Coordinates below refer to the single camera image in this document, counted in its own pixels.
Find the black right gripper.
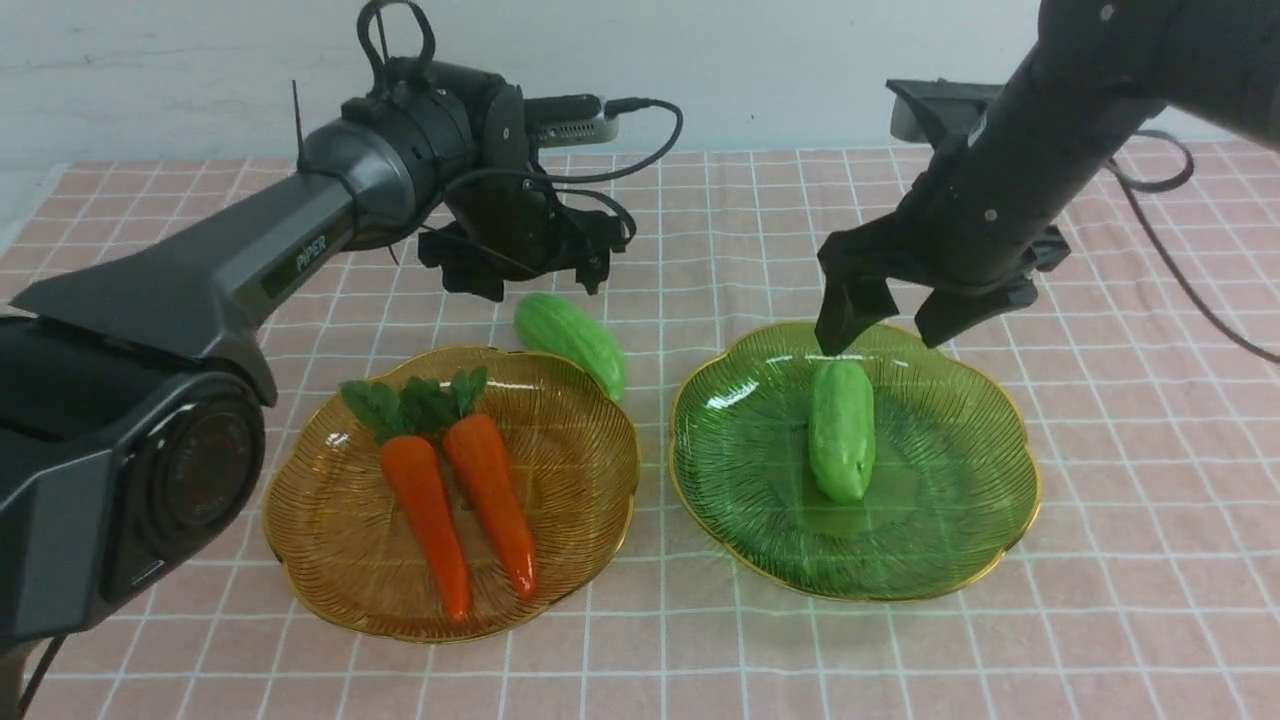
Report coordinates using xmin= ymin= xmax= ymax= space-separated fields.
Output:
xmin=814 ymin=135 xmax=1071 ymax=357

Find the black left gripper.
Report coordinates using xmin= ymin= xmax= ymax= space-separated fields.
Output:
xmin=417 ymin=167 xmax=634 ymax=304

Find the green toy gourd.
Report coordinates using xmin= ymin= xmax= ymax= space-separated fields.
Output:
xmin=515 ymin=293 xmax=628 ymax=404
xmin=808 ymin=359 xmax=877 ymax=505

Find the orange toy carrot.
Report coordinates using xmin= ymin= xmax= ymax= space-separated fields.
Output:
xmin=402 ymin=366 xmax=538 ymax=600
xmin=339 ymin=380 xmax=474 ymax=624

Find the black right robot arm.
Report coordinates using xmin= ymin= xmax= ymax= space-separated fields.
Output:
xmin=815 ymin=1 xmax=1279 ymax=356

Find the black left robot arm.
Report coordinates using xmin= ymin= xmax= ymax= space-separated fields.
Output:
xmin=3 ymin=58 xmax=636 ymax=655

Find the green glass plate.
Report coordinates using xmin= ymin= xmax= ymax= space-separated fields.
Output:
xmin=668 ymin=322 xmax=1042 ymax=602

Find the amber glass plate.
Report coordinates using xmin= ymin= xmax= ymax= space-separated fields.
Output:
xmin=262 ymin=346 xmax=640 ymax=644

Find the pink checkered tablecloth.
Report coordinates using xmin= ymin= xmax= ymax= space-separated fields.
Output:
xmin=29 ymin=146 xmax=1279 ymax=719

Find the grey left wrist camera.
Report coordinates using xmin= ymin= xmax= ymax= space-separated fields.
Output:
xmin=524 ymin=94 xmax=620 ymax=149

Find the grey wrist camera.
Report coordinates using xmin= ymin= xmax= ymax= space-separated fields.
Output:
xmin=524 ymin=94 xmax=620 ymax=149
xmin=884 ymin=79 xmax=1004 ymax=147

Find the black left camera cable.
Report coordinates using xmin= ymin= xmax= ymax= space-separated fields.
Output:
xmin=440 ymin=97 xmax=685 ymax=251

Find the black camera cable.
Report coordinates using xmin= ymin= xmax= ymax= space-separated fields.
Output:
xmin=1103 ymin=128 xmax=1280 ymax=365
xmin=440 ymin=97 xmax=685 ymax=251

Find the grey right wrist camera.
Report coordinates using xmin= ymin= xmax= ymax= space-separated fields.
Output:
xmin=884 ymin=79 xmax=1004 ymax=147

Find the black right camera cable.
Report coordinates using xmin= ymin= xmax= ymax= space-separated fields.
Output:
xmin=1103 ymin=128 xmax=1280 ymax=365

